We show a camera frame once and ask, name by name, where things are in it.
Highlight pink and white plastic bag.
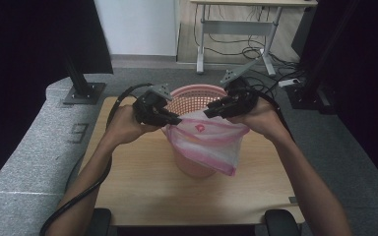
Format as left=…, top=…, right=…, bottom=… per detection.
left=165, top=109, right=251, bottom=177

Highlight person's left hand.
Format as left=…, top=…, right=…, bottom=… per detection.
left=106, top=104, right=160, bottom=146

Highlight black chair armrest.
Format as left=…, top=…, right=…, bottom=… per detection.
left=91, top=207, right=112, bottom=236
left=264, top=209, right=302, bottom=236

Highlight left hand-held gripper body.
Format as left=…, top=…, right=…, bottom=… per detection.
left=132, top=83, right=173, bottom=126

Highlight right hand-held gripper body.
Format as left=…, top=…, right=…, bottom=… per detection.
left=220, top=59, right=260, bottom=116

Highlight white panel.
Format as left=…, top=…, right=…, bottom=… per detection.
left=93, top=0, right=181, bottom=57

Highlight person's right hand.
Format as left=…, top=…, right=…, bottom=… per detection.
left=227, top=97, right=291, bottom=142

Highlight black stand with dark base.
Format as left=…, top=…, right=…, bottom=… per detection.
left=286, top=0, right=362, bottom=111

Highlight white power strip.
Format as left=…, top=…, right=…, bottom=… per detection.
left=278, top=78, right=301, bottom=89

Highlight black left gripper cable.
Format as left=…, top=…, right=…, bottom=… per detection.
left=38, top=82, right=155, bottom=236

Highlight black curtain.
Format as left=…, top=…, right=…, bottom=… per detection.
left=0, top=0, right=114, bottom=195

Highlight pink plastic mesh basket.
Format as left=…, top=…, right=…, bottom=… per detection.
left=161, top=84, right=244, bottom=180

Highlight black floor cables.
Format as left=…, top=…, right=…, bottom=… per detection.
left=242, top=67, right=308, bottom=100

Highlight black stand with base plate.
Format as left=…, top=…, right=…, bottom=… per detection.
left=62, top=53, right=107, bottom=106

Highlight black cables under desk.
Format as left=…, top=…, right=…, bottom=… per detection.
left=193, top=4, right=268, bottom=61

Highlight grey metal frame desk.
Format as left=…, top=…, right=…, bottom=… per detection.
left=190, top=0, right=319, bottom=77

